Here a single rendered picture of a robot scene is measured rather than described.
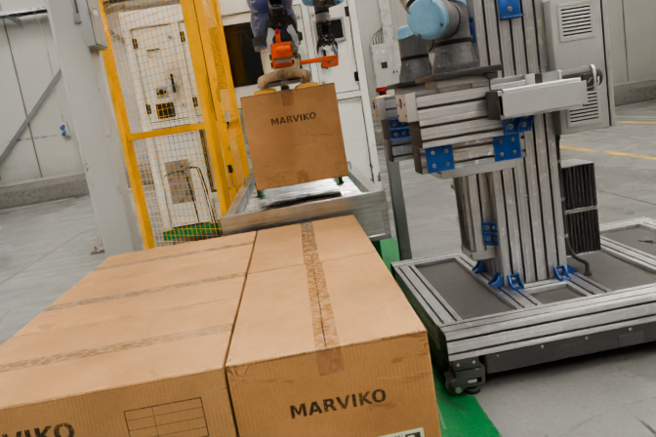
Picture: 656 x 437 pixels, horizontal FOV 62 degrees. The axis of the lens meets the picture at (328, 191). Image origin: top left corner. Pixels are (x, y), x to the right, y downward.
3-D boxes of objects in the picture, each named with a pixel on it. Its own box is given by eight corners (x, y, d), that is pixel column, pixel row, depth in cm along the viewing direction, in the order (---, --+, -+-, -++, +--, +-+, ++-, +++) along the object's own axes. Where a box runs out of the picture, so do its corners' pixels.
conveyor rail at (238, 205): (258, 187, 461) (254, 165, 458) (264, 186, 461) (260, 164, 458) (228, 263, 233) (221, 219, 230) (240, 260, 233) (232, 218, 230)
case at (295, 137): (262, 175, 292) (248, 99, 286) (336, 162, 294) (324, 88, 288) (257, 191, 233) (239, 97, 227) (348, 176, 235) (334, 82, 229)
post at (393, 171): (401, 278, 302) (375, 96, 286) (413, 276, 302) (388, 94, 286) (403, 282, 295) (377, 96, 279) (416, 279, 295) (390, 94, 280)
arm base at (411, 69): (430, 78, 236) (427, 55, 234) (440, 76, 221) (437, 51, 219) (395, 84, 235) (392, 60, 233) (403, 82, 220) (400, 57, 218)
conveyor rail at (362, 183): (334, 175, 464) (330, 152, 461) (340, 174, 464) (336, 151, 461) (379, 237, 236) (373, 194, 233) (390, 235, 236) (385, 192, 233)
